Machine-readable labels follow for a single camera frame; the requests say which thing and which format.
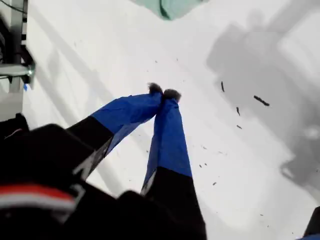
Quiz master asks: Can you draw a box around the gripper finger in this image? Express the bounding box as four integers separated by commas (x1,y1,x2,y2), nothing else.
140,88,208,240
65,83,164,181

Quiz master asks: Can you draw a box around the pale green T-shirt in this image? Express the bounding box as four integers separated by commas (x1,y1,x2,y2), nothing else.
131,0,209,21

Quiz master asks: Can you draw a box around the arm red white wire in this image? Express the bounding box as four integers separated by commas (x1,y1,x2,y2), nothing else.
0,184,77,215

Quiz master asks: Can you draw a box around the grey metal stand frame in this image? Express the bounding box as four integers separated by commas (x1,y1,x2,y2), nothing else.
0,0,36,94

